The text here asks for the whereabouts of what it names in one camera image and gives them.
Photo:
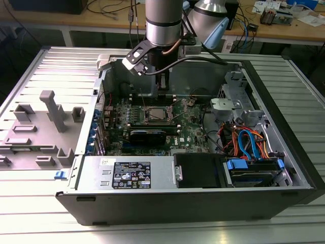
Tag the thin metal locking lever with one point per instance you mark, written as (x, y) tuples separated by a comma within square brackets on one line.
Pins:
[(143, 100), (179, 102)]

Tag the silver CPU plate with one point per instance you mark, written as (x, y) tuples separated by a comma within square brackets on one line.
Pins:
[(156, 113)]

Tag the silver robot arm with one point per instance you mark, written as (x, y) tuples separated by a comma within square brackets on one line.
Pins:
[(162, 25)]

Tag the metal CPU socket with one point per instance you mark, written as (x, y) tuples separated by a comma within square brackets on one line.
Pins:
[(147, 119)]

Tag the blue expansion slot clip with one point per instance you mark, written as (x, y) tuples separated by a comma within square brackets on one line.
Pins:
[(93, 126), (89, 148), (96, 115), (92, 135)]

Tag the black drive bay cover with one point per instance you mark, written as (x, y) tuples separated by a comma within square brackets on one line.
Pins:
[(198, 170)]

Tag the silver coin battery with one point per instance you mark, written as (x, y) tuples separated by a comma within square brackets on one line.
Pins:
[(191, 103)]

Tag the green motherboard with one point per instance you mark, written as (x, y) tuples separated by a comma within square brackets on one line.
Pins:
[(188, 127)]

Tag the black graphics card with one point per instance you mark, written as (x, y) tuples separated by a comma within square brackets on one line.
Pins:
[(147, 137)]

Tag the silver metal drive cage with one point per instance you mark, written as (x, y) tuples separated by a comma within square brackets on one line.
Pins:
[(228, 106)]

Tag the black tower unit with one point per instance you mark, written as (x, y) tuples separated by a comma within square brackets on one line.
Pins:
[(233, 12)]

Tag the small black device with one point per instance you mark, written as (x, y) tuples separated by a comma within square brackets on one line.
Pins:
[(252, 27)]

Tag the finned metal cooler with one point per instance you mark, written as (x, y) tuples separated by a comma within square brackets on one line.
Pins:
[(267, 16)]

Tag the white paper sheet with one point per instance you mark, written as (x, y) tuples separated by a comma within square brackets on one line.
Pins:
[(313, 20), (264, 5)]

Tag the wooden desk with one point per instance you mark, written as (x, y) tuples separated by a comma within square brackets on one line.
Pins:
[(279, 33)]

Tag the black box on desk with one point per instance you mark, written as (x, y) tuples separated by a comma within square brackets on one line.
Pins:
[(50, 6)]

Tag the silver power supply box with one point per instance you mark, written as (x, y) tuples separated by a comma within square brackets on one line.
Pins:
[(91, 172)]

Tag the hard disk in blue carrier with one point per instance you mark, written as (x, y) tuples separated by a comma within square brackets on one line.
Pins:
[(251, 175)]

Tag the grey parts rack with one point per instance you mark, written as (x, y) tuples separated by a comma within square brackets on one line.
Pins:
[(38, 137)]

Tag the black open PC case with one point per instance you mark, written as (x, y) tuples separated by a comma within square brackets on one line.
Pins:
[(152, 208)]

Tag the blue case latch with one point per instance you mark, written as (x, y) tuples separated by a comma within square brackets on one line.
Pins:
[(60, 175)]

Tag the black bracket wrist camera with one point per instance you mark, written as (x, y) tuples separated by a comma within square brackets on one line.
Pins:
[(142, 48)]

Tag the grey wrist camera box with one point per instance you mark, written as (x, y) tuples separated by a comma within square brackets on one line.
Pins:
[(190, 48)]

